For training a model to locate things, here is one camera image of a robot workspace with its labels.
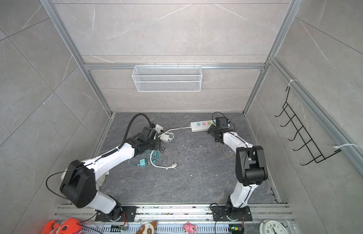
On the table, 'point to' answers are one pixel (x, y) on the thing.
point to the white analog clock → (272, 226)
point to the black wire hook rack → (310, 145)
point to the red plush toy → (68, 226)
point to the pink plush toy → (190, 228)
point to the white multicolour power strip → (202, 126)
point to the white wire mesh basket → (167, 78)
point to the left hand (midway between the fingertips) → (160, 140)
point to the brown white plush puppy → (148, 228)
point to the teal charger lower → (143, 162)
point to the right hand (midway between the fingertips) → (215, 132)
